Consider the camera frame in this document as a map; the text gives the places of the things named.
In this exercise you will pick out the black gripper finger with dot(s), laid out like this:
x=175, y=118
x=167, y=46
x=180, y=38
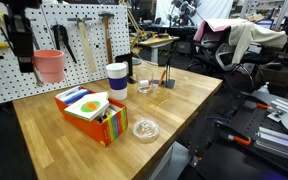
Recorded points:
x=19, y=32

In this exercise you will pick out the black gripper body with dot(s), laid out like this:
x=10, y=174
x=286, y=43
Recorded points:
x=19, y=6

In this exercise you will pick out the pink plastic mug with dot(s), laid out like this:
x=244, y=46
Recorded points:
x=50, y=65

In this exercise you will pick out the white and blue cup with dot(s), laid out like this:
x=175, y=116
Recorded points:
x=117, y=76

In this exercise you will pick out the black pliers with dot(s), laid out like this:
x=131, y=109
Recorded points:
x=61, y=36

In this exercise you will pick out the lower silver wrench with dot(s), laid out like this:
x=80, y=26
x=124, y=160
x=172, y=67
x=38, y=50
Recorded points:
x=39, y=83

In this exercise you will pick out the white pegboard panel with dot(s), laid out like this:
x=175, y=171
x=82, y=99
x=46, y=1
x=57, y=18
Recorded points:
x=15, y=85

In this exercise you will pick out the dark head wooden hammer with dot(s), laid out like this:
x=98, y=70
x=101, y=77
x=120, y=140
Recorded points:
x=105, y=18

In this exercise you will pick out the white booklet with orange circle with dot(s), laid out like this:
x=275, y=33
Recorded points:
x=89, y=106

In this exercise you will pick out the orange rainbow cardboard box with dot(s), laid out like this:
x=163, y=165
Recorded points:
x=106, y=127

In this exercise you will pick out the clear drinking glass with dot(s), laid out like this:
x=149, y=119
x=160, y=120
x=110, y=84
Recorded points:
x=144, y=78

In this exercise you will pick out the clear glass lid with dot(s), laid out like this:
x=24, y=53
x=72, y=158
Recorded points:
x=145, y=129

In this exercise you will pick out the pink cloth on chair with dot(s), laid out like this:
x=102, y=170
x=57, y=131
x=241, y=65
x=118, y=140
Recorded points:
x=215, y=25

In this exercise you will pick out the black office chair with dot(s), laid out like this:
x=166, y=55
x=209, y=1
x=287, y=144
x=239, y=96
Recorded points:
x=214, y=55

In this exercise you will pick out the beige cloth on chair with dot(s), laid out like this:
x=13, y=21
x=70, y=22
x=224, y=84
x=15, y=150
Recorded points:
x=243, y=34

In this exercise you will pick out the aluminium extrusion bars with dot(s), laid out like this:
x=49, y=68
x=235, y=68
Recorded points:
x=272, y=141

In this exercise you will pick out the wooden handle hammer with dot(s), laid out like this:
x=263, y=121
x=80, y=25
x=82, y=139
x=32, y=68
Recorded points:
x=85, y=43

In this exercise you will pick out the orange handled clamp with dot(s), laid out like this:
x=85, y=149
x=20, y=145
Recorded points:
x=233, y=134

